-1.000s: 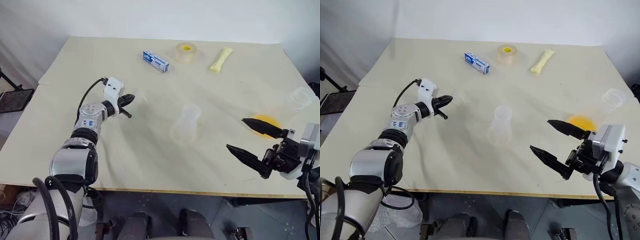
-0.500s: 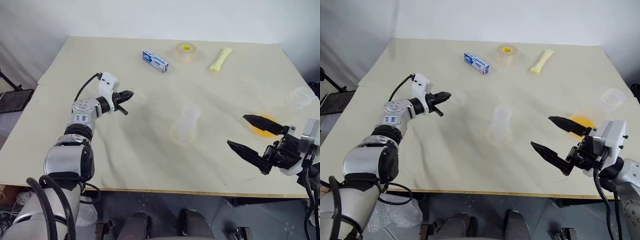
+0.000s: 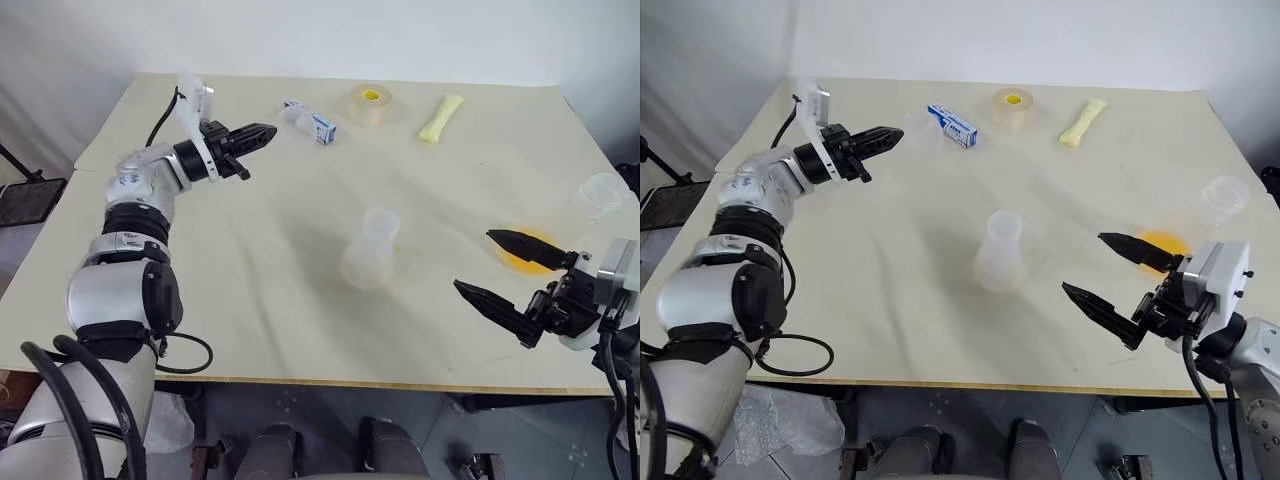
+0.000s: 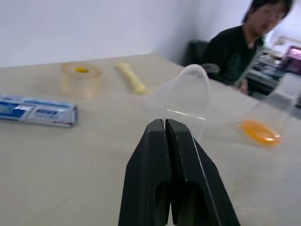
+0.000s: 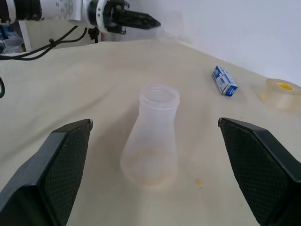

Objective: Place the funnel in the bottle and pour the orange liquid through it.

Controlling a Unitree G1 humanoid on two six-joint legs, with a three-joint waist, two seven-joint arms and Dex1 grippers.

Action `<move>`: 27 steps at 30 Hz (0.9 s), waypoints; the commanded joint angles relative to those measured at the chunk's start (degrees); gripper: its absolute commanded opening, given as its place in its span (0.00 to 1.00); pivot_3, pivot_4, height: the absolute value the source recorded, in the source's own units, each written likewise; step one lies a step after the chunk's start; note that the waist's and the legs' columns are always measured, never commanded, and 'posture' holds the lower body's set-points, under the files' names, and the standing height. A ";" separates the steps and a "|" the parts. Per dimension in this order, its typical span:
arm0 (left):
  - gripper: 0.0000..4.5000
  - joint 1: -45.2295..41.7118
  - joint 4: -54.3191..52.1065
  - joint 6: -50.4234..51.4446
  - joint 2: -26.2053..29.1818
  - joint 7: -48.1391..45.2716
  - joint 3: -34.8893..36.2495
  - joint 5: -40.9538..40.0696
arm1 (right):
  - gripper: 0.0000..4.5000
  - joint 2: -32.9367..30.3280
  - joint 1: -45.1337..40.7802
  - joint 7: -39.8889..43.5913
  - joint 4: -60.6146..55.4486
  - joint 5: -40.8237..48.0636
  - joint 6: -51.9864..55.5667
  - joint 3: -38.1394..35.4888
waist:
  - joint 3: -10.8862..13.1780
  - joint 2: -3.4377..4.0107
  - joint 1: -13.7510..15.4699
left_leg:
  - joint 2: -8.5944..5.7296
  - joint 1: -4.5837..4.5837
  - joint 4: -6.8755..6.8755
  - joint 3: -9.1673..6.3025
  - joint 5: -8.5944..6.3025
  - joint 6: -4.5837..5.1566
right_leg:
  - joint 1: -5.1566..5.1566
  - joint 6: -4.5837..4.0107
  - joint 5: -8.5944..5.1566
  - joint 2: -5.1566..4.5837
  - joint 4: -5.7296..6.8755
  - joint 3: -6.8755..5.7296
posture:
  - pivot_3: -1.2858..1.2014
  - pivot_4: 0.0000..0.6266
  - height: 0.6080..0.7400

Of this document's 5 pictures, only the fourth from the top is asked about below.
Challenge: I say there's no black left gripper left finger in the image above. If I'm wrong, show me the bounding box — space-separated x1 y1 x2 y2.
118 119 172 226

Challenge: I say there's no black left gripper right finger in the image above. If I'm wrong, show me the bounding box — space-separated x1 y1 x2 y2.
165 119 241 226

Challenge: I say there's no clear plastic cup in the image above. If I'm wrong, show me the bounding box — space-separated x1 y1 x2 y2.
149 64 211 151

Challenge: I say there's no clear flask with orange liquid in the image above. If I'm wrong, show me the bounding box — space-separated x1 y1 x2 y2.
237 74 301 148

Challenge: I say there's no pale yellow tube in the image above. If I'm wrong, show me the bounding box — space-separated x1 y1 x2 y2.
115 62 151 95

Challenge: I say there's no clear tape roll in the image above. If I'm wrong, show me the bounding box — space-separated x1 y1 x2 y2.
60 61 103 98

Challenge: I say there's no black chair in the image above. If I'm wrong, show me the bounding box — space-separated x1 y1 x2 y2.
180 40 210 67

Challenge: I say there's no blue and white toothpaste box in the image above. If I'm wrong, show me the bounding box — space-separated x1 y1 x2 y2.
0 93 79 129

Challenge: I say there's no person in dark shirt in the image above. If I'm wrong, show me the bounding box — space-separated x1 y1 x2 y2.
201 0 294 92

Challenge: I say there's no cluttered background desk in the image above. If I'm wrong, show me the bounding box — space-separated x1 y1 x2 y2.
244 35 301 97

